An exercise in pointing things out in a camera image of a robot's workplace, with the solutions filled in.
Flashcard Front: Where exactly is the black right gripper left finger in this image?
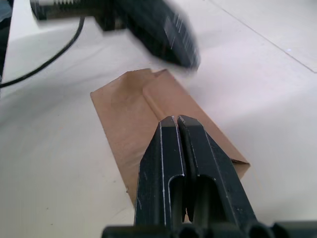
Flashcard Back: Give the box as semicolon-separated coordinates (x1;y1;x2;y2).
134;115;187;227

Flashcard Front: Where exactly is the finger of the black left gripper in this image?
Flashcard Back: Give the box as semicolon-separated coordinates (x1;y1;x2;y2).
118;0;179;65
162;8;202;73

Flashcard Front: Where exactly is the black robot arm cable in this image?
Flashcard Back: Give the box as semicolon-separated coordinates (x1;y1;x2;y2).
0;16;87;88

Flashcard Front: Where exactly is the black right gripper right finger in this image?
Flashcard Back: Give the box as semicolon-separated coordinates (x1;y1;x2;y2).
177;115;259;223

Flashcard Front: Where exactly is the small brown cardboard box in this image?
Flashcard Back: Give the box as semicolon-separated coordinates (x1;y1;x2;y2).
90;68;251;208

